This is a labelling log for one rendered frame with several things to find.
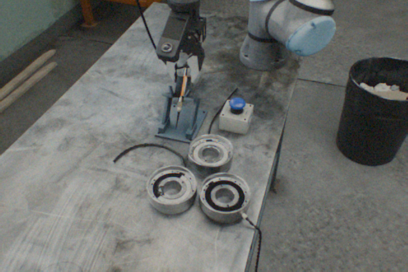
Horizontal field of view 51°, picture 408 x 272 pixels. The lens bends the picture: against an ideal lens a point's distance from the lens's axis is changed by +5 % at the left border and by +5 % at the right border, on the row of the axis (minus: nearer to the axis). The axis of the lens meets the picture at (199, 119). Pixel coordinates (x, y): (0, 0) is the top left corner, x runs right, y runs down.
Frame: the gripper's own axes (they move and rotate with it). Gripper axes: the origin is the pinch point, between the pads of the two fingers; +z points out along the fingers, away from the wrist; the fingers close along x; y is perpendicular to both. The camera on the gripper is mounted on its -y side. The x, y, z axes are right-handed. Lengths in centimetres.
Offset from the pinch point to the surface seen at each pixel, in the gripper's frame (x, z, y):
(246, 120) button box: -16.5, 7.4, -1.3
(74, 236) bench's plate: 8.7, 11.9, -39.4
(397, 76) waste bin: -67, 58, 108
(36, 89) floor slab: 125, 92, 86
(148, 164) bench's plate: 2.6, 11.9, -17.9
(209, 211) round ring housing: -15.2, 8.9, -28.7
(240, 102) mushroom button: -14.2, 4.5, 1.5
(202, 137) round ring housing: -7.7, 8.5, -9.3
